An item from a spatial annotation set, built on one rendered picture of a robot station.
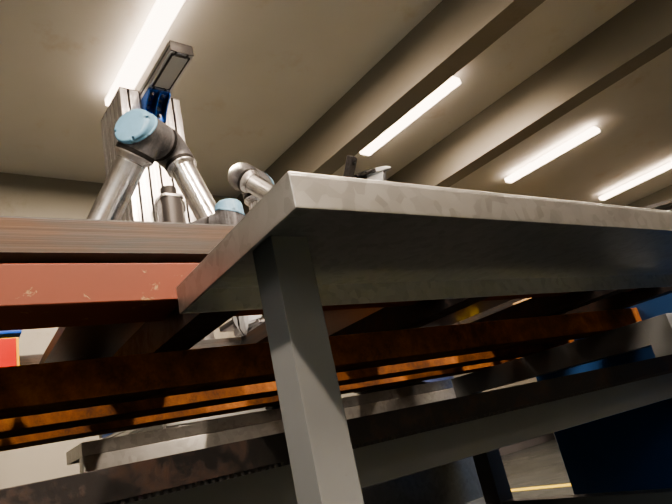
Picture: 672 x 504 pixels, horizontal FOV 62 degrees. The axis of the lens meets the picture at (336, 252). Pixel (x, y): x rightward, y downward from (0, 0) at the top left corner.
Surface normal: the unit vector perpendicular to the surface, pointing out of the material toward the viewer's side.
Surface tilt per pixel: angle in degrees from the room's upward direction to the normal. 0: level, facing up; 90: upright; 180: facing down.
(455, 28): 90
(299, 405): 90
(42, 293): 90
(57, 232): 90
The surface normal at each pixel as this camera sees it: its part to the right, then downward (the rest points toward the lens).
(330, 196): 0.53, -0.38
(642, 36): -0.78, -0.04
